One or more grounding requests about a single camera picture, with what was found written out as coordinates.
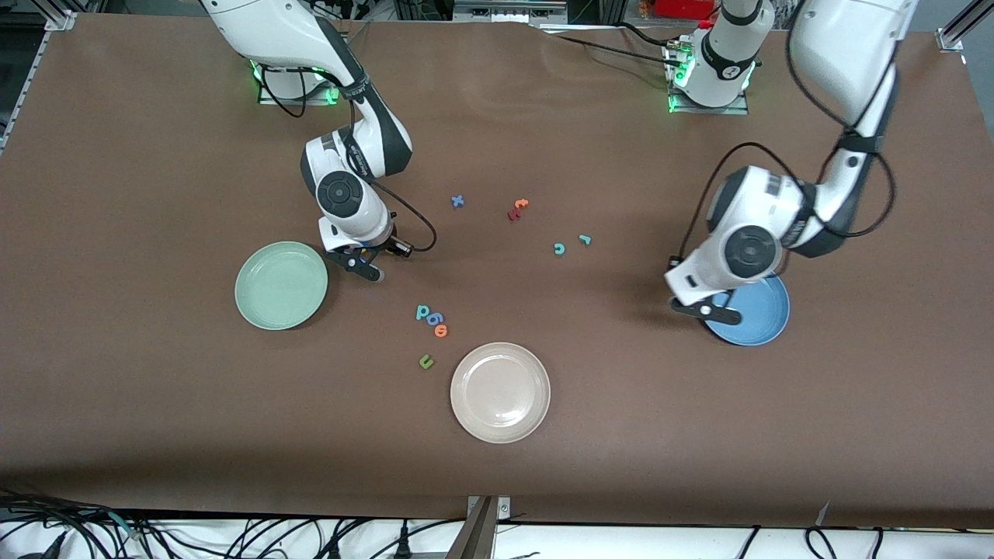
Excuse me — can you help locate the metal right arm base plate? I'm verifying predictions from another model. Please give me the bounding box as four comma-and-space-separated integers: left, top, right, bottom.
256, 76, 341, 106

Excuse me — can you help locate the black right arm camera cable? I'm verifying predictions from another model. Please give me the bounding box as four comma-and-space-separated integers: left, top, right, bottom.
252, 58, 437, 259

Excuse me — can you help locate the black looped cable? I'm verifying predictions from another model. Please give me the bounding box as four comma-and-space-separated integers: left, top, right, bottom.
804, 526, 841, 559

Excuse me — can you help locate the aluminium frame profile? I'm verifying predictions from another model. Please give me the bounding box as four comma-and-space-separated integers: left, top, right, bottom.
936, 0, 994, 54
43, 0, 78, 32

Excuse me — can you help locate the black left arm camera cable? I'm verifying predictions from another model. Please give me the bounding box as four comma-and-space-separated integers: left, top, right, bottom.
677, 23, 898, 269

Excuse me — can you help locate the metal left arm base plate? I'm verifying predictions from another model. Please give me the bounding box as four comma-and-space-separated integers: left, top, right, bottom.
668, 89, 750, 116

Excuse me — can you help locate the grey metal beam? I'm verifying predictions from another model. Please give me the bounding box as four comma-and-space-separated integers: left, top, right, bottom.
447, 497, 499, 559

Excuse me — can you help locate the blue plate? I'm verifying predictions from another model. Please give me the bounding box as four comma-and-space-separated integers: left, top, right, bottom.
703, 273, 791, 347

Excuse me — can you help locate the beige plate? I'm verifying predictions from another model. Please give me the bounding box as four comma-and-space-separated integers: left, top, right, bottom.
450, 342, 551, 444

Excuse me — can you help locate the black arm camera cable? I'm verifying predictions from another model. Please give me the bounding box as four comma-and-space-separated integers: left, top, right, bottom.
252, 58, 437, 259
677, 23, 898, 269

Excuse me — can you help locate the light green plate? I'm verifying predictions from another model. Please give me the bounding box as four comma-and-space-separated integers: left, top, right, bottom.
235, 241, 329, 332

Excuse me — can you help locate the red box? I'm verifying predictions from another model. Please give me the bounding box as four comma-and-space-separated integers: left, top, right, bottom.
652, 0, 717, 20

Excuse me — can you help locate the brown table cover sheet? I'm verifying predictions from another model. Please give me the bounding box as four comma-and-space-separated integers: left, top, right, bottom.
0, 12, 994, 530

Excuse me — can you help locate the thick black cable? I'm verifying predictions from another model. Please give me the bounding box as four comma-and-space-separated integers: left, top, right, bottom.
0, 488, 109, 536

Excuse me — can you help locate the black cable on table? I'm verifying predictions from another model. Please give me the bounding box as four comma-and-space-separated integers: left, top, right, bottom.
544, 31, 673, 63
617, 22, 684, 47

